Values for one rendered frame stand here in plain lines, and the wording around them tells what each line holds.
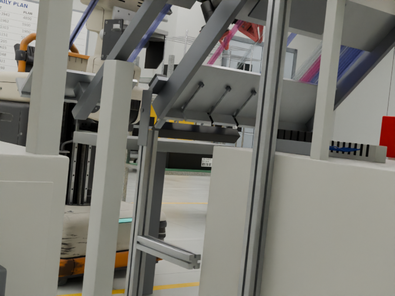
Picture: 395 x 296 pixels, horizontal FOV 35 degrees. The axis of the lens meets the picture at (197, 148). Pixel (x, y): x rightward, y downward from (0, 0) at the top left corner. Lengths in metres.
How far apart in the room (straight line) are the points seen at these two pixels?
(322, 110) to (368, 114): 10.93
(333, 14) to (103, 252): 0.85
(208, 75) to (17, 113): 1.02
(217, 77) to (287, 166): 0.54
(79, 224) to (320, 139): 1.24
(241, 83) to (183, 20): 7.62
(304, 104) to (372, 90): 10.13
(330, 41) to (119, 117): 0.59
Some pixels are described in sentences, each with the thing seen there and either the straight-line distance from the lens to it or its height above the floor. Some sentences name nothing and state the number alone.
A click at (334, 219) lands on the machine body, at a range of 1.41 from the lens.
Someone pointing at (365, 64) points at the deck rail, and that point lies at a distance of 2.25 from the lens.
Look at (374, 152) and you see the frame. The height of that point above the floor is 0.64.
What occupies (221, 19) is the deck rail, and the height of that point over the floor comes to 0.96.
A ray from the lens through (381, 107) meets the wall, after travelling 12.23.
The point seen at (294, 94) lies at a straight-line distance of 2.21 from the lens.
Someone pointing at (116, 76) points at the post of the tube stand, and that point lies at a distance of 1.69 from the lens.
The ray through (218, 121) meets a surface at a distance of 2.06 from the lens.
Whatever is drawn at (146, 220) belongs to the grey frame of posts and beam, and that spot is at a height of 0.37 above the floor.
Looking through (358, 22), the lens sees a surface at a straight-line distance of 2.08.
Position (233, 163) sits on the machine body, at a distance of 1.64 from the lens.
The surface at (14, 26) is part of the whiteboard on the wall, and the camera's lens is 8.86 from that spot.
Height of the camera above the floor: 0.67
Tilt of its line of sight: 2 degrees down
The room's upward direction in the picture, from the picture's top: 6 degrees clockwise
